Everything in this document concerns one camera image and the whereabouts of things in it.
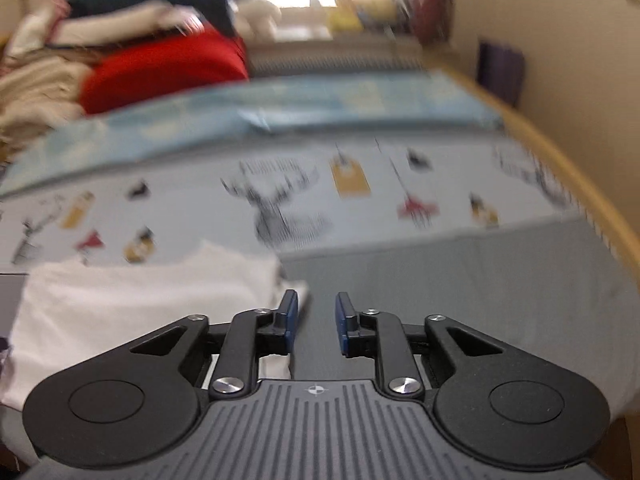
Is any yellow plush toy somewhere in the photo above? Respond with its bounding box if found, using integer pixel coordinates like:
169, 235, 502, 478
326, 0, 400, 34

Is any white shirt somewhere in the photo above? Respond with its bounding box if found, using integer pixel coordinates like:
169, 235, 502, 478
1, 242, 309, 411

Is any red folded blanket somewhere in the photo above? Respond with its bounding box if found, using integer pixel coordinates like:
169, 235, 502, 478
78, 29, 248, 115

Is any cream folded blanket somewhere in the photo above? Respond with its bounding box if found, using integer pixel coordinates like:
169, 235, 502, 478
1, 56, 93, 164

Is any white bear plush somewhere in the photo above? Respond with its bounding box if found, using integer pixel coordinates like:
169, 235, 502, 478
233, 0, 282, 42

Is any wooden bed frame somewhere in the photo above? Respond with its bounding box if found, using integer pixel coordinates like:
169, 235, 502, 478
423, 49, 639, 282

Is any white folded bedding stack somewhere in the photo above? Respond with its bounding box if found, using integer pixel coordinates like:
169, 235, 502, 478
4, 0, 207, 60

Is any dark red owl cushion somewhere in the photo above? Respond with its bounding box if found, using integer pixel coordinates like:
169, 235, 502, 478
410, 0, 454, 47

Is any light blue folded sheet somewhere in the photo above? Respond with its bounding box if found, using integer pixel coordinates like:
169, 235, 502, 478
1, 70, 503, 198

